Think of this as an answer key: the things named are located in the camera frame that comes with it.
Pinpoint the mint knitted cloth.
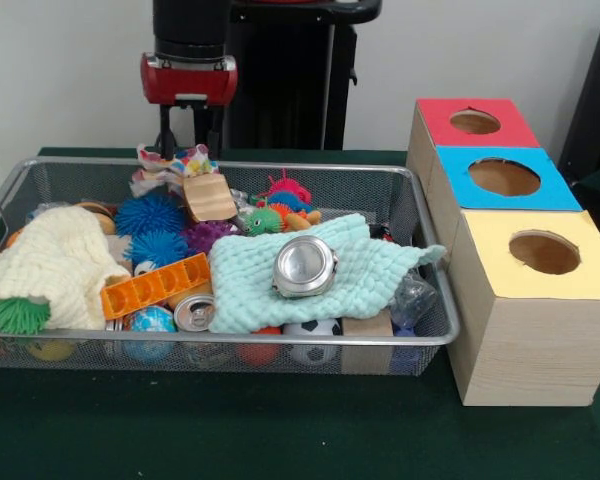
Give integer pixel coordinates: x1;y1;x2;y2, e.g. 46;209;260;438
207;212;447;335

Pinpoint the orange plastic block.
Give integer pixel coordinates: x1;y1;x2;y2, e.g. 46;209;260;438
99;252;212;321

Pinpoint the silver soda can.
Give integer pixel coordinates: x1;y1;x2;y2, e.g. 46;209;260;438
172;293;216;333

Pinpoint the blue globe ball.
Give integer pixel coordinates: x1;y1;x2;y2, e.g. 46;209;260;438
128;304;177;361

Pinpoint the cream knitted cloth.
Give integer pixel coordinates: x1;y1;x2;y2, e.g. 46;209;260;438
0;205;131;331

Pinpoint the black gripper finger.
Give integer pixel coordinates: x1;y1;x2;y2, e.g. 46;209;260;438
207;105;225;151
158;104;177;160

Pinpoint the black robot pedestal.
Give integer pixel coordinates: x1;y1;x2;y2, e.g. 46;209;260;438
224;0;384;151

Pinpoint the crushed silver can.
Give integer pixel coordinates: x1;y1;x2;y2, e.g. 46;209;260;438
271;234;340;300

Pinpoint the small blue spiky ball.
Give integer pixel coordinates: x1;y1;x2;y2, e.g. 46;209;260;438
128;229;190;266

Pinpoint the large blue spiky ball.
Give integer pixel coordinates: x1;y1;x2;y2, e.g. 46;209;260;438
113;193;187;239

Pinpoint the green spiky ball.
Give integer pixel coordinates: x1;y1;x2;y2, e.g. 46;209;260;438
0;294;53;335

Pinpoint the wooden box with three holes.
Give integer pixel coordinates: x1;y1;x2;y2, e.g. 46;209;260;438
405;97;600;407

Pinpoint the green spiky creature toy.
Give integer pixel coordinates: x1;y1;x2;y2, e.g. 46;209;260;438
243;207;285;237

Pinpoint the silver mesh bin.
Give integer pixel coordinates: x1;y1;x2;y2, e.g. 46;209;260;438
0;155;461;377

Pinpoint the colourful spotted cloth toy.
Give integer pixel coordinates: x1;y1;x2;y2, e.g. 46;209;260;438
129;142;239;224

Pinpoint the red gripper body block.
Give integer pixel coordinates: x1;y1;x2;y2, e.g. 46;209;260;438
139;51;240;107

